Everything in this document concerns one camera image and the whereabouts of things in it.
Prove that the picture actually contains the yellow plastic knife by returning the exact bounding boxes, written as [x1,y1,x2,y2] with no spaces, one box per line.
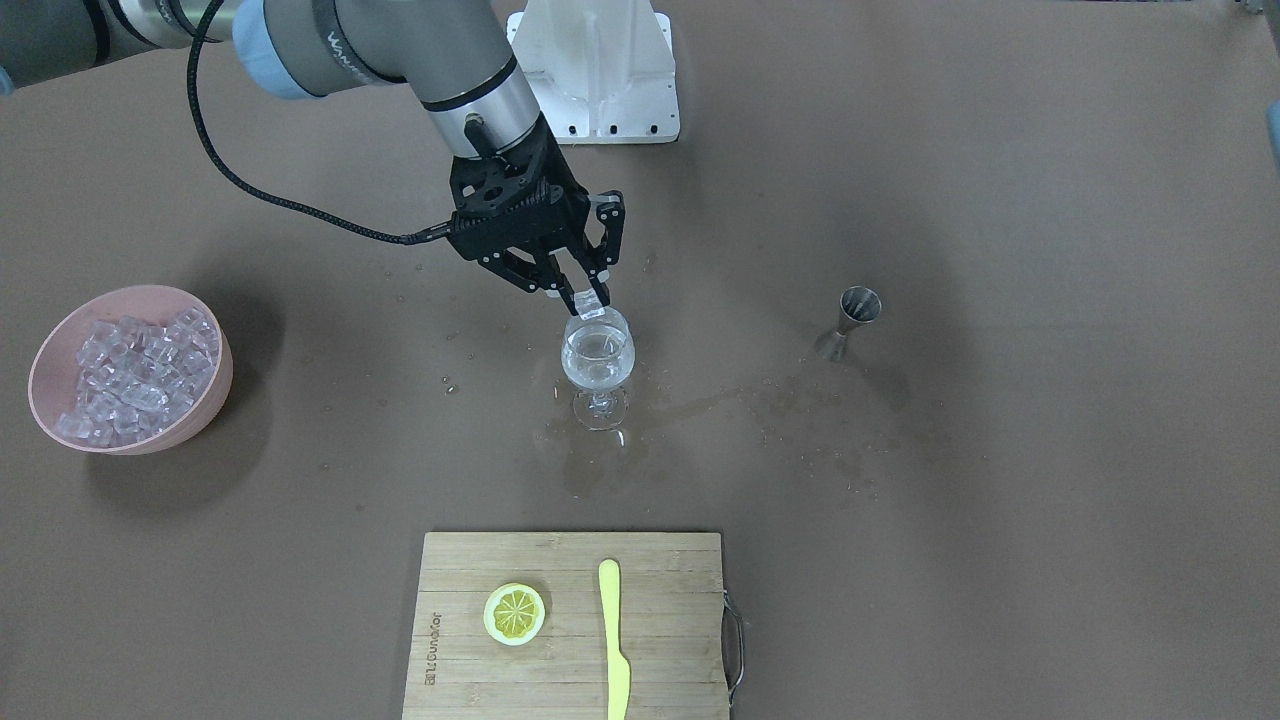
[598,559,632,719]

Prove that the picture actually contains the pink bowl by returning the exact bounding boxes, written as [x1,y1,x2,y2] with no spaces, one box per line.
[27,284,233,455]

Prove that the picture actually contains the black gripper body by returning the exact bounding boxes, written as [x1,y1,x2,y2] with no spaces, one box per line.
[447,114,593,266]

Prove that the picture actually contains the bamboo cutting board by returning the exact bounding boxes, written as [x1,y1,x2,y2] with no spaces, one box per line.
[401,530,742,719]

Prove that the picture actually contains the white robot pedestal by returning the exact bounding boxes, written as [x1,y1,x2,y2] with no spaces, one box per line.
[506,1,682,146]

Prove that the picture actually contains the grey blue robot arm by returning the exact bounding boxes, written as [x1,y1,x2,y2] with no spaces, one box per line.
[1,1,626,316]

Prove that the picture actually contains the black camera cable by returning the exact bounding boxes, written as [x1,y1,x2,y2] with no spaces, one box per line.
[187,0,456,247]

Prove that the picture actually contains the steel measuring jigger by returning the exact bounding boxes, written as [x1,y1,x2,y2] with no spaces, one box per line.
[814,286,883,363]

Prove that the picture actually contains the clear ice cubes pile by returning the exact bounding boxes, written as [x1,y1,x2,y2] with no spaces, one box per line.
[52,306,221,450]

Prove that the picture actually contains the clear wine glass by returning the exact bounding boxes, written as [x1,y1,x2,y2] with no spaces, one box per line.
[561,307,636,430]

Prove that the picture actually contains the yellow lemon slice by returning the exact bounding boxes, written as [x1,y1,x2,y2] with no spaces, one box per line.
[483,583,547,647]

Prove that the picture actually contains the single clear ice cube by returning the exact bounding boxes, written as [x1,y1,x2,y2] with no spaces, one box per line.
[572,290,609,322]

